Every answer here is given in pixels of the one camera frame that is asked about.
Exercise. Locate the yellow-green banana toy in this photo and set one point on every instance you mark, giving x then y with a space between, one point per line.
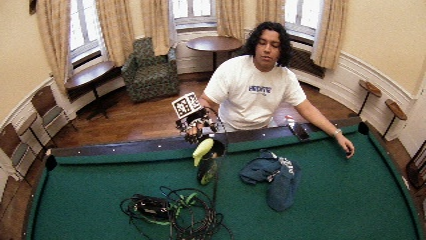
201 151

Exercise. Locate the silver wristband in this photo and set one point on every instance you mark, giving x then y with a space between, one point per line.
337 132

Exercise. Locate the white marker cube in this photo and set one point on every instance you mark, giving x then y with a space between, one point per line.
186 105

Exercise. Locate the black phone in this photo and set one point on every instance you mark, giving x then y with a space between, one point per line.
302 131

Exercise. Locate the green pool table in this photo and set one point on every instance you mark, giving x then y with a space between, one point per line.
337 200

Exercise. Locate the dark wooden rack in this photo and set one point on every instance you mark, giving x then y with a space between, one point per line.
417 166

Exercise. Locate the red and white small bottle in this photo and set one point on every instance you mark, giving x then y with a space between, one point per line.
290 121

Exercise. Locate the small wooden stand table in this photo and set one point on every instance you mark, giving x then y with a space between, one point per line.
370 88
395 110

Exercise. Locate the crumpled blue cloth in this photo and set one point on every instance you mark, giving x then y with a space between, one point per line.
260 168

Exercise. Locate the the person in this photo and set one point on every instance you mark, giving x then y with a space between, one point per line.
253 93

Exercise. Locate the blue fabric bag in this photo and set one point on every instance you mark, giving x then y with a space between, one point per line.
282 188

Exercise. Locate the green patterned armchair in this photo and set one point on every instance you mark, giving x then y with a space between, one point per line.
151 73

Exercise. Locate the black device box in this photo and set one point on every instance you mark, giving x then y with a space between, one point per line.
152 206

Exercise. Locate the round wooden table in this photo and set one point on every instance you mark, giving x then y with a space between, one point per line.
214 44

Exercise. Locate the dark radiator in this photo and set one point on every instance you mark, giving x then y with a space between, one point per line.
306 62

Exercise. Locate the dark wooden side table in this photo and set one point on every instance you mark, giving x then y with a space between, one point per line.
88 76

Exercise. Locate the beige curtain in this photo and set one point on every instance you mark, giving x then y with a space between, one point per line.
116 30
156 26
329 33
53 43
269 11
230 18

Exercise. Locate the wooden chair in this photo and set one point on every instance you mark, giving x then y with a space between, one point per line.
13 146
48 110

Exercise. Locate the window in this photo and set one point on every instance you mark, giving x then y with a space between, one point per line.
84 26
193 11
301 16

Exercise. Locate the dark picture frame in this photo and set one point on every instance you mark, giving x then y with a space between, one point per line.
33 6

